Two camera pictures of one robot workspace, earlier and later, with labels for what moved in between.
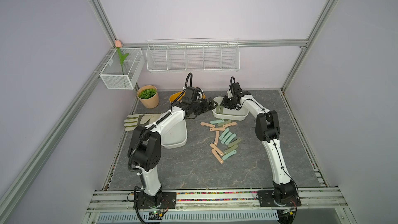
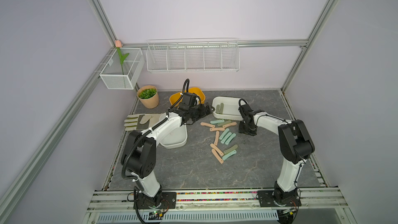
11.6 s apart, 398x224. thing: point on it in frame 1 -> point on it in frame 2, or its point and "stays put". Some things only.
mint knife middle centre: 227,136 stays put
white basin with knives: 222,113 stays put
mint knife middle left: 226,131 stays put
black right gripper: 223,102 -> 251,132
